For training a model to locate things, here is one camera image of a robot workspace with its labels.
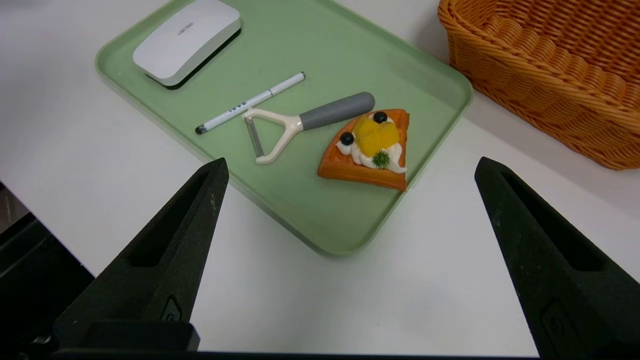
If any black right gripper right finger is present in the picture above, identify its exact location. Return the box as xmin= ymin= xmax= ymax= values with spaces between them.
xmin=475 ymin=157 xmax=640 ymax=358

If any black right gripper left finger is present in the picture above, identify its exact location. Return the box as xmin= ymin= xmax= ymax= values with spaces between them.
xmin=54 ymin=158 xmax=230 ymax=352

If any toy waffle fruit slice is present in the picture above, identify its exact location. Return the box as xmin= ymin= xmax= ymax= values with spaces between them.
xmin=317 ymin=109 xmax=411 ymax=193

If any grey-handled white peeler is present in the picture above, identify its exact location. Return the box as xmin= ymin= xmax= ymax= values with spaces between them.
xmin=242 ymin=91 xmax=376 ymax=165

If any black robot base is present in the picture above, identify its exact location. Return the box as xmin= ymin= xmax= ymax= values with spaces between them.
xmin=0 ymin=182 xmax=96 ymax=360

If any orange wicker basket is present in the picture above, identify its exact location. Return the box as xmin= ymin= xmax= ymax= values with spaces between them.
xmin=438 ymin=0 xmax=640 ymax=171

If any green plastic tray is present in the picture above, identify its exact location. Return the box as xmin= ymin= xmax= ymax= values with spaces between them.
xmin=95 ymin=0 xmax=474 ymax=257

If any white pen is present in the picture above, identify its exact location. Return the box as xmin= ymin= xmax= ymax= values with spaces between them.
xmin=195 ymin=72 xmax=306 ymax=135

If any white rectangular case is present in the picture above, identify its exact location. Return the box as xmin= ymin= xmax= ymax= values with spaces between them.
xmin=132 ymin=0 xmax=242 ymax=91

